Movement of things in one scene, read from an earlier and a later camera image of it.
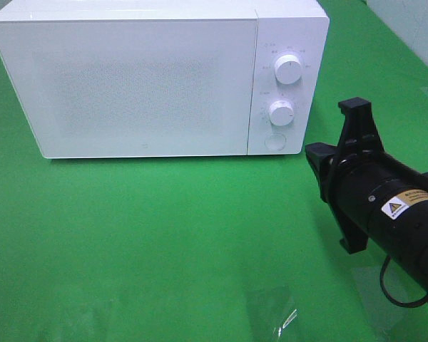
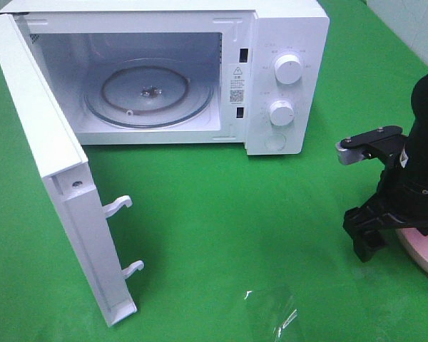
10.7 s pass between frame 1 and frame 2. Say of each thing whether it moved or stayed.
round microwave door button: stayed
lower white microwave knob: stayed
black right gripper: moved
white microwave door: moved
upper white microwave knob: stayed
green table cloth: stayed
